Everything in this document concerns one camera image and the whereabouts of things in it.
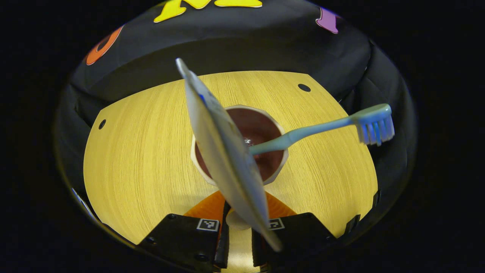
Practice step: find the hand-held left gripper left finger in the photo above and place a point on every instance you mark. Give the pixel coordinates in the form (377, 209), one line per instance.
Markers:
(222, 246)

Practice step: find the white toothpaste tube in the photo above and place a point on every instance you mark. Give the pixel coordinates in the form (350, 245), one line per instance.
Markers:
(223, 151)

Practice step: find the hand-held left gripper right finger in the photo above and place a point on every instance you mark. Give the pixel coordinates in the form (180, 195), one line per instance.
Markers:
(303, 235)

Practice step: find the beige cup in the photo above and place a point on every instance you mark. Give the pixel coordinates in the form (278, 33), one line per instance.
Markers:
(265, 163)

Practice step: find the black backdrop cloth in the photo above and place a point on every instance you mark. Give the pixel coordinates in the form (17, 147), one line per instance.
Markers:
(246, 45)

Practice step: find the light green toothbrush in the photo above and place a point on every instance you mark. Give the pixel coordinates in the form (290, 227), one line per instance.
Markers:
(303, 132)

